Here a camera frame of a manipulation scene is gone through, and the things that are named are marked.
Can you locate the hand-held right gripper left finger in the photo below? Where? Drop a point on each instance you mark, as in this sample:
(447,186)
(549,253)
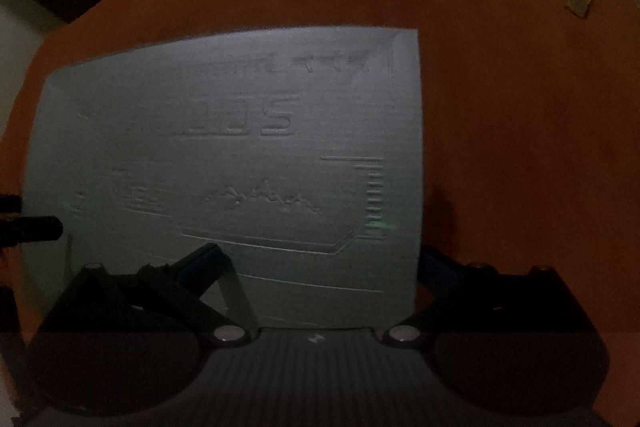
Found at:
(200,268)

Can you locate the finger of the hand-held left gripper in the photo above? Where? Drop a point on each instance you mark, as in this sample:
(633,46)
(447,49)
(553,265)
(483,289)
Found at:
(9,203)
(35,229)

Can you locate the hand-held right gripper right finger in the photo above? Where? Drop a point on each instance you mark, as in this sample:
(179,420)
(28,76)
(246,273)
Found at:
(436,271)

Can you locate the white box lid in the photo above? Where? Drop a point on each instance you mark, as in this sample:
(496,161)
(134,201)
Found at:
(250,147)

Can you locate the orange blanket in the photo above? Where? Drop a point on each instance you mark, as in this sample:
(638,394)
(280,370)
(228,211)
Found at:
(500,107)

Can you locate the small tan block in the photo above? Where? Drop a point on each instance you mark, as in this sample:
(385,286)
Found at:
(579,2)

